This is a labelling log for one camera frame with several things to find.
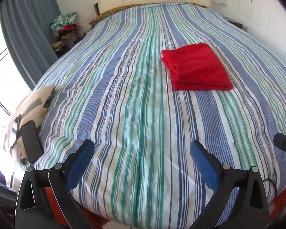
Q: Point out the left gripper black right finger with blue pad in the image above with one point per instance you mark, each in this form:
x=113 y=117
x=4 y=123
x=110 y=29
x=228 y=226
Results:
x=239 y=198

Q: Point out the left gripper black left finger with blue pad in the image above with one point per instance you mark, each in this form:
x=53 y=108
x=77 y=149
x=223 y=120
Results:
x=33 y=210

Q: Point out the red sweater with white rabbit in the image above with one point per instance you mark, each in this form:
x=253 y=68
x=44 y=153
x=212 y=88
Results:
x=196 y=67

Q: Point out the pile of mixed clothes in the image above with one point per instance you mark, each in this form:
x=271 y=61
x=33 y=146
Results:
x=66 y=30

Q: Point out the black smartphone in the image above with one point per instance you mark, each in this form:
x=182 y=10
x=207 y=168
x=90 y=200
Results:
x=31 y=142

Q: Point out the patterned beige cushion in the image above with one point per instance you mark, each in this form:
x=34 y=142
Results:
x=34 y=107

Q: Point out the dark bedside table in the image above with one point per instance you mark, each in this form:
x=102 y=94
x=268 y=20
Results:
x=235 y=23

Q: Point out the blue green striped bedspread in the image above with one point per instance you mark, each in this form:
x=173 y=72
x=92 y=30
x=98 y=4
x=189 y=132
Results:
x=113 y=89

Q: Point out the teal window curtain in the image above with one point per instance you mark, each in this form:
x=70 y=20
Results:
x=26 y=27

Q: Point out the yellow patterned pillow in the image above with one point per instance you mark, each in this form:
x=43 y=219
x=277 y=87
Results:
x=110 y=12

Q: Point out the wall socket with blue sticker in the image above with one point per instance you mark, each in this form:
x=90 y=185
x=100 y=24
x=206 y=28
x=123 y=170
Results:
x=221 y=3

